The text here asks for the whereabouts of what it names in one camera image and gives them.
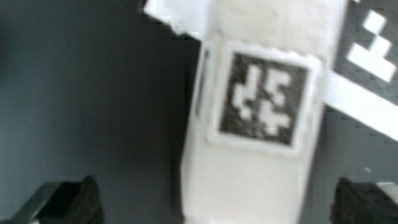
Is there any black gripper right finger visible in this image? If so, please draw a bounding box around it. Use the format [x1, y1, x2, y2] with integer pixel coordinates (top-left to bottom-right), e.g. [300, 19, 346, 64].
[330, 177, 398, 224]

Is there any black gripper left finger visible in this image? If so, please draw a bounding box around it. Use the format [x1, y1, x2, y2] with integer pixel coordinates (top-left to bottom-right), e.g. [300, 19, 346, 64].
[7, 176, 105, 224]

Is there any white table leg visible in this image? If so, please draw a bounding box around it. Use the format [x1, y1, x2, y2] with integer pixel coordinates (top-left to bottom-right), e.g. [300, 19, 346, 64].
[181, 0, 346, 224]

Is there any white sheet with tags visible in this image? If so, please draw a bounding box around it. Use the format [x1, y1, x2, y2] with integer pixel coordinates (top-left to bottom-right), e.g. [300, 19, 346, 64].
[144, 0, 398, 140]

